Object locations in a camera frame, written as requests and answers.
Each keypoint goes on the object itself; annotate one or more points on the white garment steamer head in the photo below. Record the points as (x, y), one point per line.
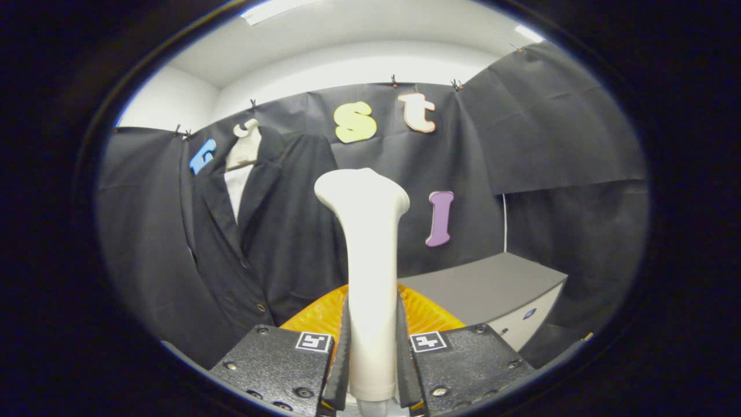
(370, 260)

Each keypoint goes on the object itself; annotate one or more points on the long ceiling light panel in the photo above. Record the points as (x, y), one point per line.
(272, 10)

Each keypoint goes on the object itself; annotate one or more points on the cream plastic clothes hanger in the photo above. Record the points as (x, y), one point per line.
(243, 150)

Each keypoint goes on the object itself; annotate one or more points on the small ceiling light panel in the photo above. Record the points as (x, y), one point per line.
(529, 33)

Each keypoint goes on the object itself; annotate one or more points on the black backdrop cloth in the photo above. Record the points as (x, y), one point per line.
(550, 127)

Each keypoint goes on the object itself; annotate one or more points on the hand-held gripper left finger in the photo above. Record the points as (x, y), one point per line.
(341, 376)

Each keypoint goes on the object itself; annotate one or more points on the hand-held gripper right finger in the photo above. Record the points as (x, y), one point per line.
(406, 376)

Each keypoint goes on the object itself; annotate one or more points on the black suit jacket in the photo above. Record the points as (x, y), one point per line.
(289, 231)

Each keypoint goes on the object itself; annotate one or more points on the grey cabinet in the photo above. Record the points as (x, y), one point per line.
(486, 284)

